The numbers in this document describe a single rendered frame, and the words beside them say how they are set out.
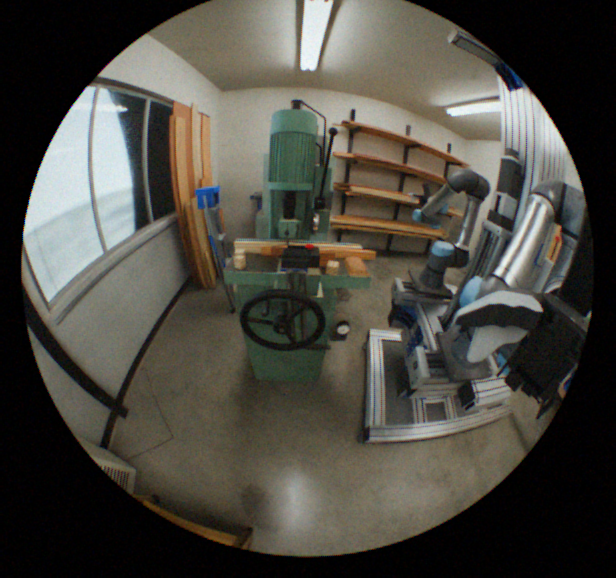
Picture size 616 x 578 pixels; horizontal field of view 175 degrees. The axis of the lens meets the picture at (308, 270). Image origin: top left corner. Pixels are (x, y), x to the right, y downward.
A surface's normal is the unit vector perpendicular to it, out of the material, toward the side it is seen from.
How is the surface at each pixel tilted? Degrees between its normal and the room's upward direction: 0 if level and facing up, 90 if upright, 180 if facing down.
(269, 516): 0
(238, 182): 90
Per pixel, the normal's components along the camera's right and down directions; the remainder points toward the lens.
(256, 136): 0.06, 0.51
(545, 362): -0.97, 0.07
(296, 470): 0.07, -0.86
